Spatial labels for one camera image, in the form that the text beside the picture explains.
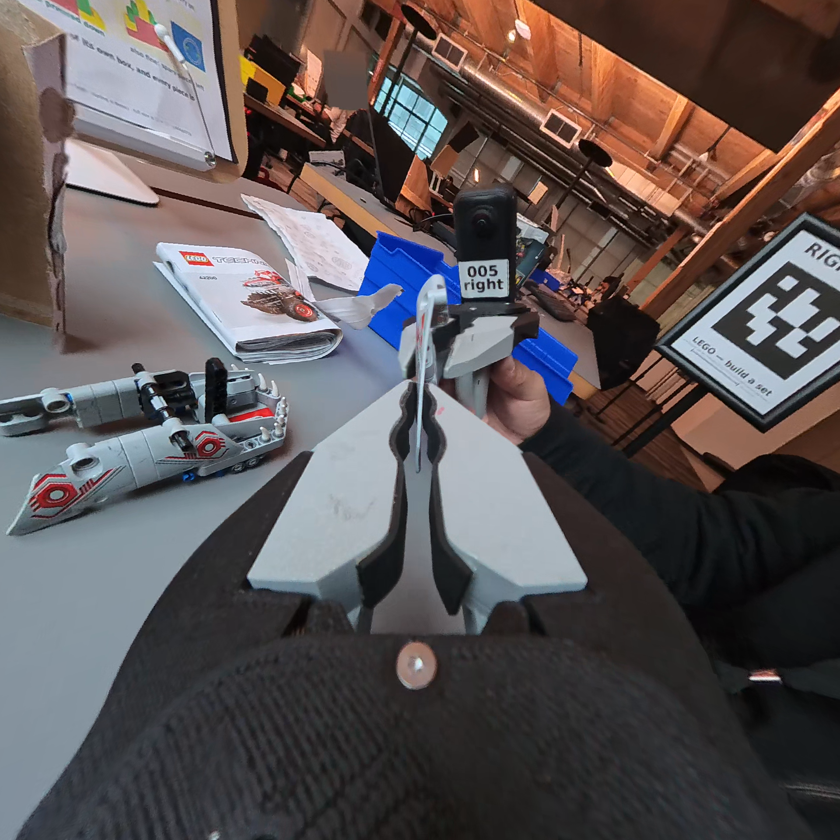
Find lego instruction booklet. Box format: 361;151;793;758
153;242;344;364

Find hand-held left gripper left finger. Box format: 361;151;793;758
247;382;412;634

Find black sign stand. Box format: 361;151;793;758
620;384;711;460

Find task instruction board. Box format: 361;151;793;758
16;0;248;182

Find torn clear plastic bag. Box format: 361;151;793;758
287;259;405;329

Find person's black jacket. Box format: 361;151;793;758
712;453;840;840

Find thin grey lego panel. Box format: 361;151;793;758
399;274;450;475

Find white printed paper sheet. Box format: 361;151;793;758
240;193;370;294

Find white stand base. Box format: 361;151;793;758
64;139;160;208

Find framed black white marker sign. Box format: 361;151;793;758
655;211;840;434

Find background work table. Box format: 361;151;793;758
298;161;455;245

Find person's right hand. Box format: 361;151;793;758
484;357;553;445

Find grey red lego model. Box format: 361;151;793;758
0;357;290;537

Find blue plastic bin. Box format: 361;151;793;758
360;230;579;405

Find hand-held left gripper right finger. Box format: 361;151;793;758
420;382;589;634

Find brown cardboard box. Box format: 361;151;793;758
0;0;77;353

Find person's right forearm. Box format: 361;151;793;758
518;400;840;611

